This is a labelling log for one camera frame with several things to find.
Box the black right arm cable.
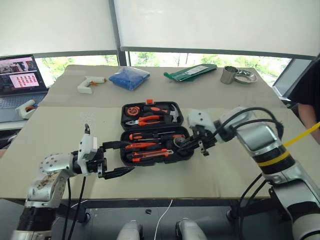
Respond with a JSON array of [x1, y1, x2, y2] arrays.
[[211, 106, 285, 141]]

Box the black table frame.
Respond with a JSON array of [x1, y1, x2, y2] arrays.
[[0, 198, 272, 224]]

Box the dark window frame post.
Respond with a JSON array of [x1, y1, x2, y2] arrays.
[[108, 0, 131, 67]]

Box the thin white cable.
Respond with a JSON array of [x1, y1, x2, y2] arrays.
[[153, 198, 174, 240]]

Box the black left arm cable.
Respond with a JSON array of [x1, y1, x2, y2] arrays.
[[61, 123, 92, 240]]

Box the yellow stick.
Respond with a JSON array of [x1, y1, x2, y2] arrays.
[[283, 121, 320, 149]]

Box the person in black shirt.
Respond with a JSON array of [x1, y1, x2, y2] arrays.
[[289, 51, 320, 146]]

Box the orange test pen screwdriver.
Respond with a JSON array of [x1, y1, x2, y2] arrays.
[[124, 141, 158, 150]]

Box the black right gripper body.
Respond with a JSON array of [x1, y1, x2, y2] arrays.
[[191, 124, 218, 157]]

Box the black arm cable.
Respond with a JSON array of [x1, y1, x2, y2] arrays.
[[211, 106, 285, 141], [61, 123, 92, 240]]

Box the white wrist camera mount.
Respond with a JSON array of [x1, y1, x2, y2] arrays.
[[188, 108, 216, 131], [76, 134, 99, 175]]

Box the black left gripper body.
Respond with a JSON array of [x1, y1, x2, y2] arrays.
[[85, 144, 109, 180]]

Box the black tool case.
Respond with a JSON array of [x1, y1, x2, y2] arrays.
[[119, 99, 197, 168]]

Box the open grey laptop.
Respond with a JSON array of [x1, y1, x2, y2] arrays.
[[0, 54, 50, 124]]

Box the orange black tape measure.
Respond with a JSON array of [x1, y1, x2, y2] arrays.
[[124, 105, 141, 117]]

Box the metal cup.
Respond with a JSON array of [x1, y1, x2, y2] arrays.
[[219, 65, 239, 86]]

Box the orange black handled screwdriver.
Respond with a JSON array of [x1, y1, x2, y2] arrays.
[[128, 131, 176, 141]]

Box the grey rounded shape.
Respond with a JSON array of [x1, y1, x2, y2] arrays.
[[115, 219, 144, 240], [174, 218, 208, 240]]

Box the orange handled pliers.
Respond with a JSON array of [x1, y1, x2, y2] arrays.
[[125, 115, 161, 127]]

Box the round metal dish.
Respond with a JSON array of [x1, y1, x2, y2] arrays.
[[233, 69, 259, 85]]

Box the black hanging cable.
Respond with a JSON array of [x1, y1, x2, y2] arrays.
[[236, 173, 274, 240]]

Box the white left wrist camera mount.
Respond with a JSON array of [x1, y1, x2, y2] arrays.
[[76, 134, 99, 175]]

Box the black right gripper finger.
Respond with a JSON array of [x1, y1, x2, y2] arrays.
[[177, 140, 202, 154], [177, 133, 201, 149]]

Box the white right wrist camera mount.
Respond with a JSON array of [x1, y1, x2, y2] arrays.
[[188, 108, 216, 131]]

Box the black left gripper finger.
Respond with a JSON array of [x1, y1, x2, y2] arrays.
[[102, 166, 136, 180], [101, 140, 126, 151]]

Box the orange black utility knife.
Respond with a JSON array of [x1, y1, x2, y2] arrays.
[[125, 148, 175, 163]]

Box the black orange handled hammer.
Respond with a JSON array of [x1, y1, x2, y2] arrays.
[[143, 104, 183, 124]]

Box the blue plastic bag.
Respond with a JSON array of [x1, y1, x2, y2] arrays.
[[108, 65, 151, 92]]

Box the white roller blind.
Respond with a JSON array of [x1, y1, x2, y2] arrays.
[[0, 0, 119, 58], [113, 0, 320, 60]]

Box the grey laptop lid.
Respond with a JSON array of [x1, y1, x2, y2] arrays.
[[271, 58, 314, 102]]

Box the green flat package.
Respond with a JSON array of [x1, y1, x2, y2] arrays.
[[163, 63, 218, 83]]

